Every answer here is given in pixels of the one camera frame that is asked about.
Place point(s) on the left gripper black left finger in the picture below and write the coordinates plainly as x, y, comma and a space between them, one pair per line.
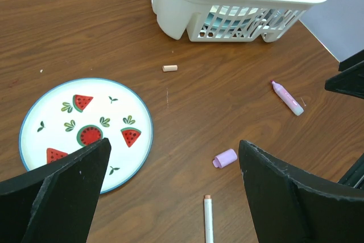
55, 202

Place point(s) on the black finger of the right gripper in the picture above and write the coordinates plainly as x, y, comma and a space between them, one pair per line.
350, 79

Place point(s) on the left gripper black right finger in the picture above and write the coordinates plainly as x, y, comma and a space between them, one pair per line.
288, 204

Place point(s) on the pink highlighter pen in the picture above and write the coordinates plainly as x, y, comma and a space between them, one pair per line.
286, 97

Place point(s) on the purple highlighter cap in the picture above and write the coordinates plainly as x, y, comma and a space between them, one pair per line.
225, 158

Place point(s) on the white peach-tipped pen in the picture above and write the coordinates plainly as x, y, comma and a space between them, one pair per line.
208, 219

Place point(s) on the peach pen cap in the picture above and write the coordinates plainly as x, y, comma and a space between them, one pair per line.
169, 68

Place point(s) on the watermelon pattern plate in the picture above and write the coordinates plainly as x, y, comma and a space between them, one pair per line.
83, 111

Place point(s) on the light blue plate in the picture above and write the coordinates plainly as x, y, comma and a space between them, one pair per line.
226, 24

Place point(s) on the white plastic dish basket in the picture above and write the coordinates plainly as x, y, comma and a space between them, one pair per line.
178, 17

